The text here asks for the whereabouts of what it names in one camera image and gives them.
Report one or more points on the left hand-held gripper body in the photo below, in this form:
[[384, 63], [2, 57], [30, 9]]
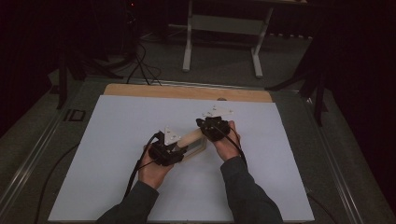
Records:
[[163, 154]]

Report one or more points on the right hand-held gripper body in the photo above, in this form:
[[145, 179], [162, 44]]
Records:
[[216, 129]]

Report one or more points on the wooden picture frame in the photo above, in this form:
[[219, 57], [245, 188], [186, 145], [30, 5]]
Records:
[[194, 138]]

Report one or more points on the person's right hand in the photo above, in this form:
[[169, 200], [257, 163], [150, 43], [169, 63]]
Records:
[[227, 149]]

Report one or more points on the person's left hand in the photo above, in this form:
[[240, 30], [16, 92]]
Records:
[[154, 175]]

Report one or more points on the white table sheet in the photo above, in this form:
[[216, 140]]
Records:
[[193, 193]]

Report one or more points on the black floor socket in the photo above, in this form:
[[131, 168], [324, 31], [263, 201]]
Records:
[[74, 115]]

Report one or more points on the black tripod stand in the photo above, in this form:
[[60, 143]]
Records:
[[319, 102]]

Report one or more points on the metal floor rail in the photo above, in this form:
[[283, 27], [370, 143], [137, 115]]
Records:
[[31, 158], [330, 161], [186, 83]]

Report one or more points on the white metal table frame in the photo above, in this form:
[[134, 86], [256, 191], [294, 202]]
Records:
[[186, 46]]

